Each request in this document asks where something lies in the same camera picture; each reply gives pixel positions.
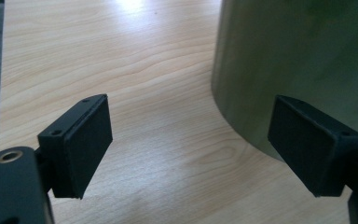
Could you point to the green round bin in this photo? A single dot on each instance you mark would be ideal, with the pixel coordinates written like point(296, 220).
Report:
point(292, 46)

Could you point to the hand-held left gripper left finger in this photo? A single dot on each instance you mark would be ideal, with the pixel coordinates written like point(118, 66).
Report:
point(84, 146)

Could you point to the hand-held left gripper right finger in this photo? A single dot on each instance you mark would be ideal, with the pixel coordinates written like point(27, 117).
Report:
point(307, 146)

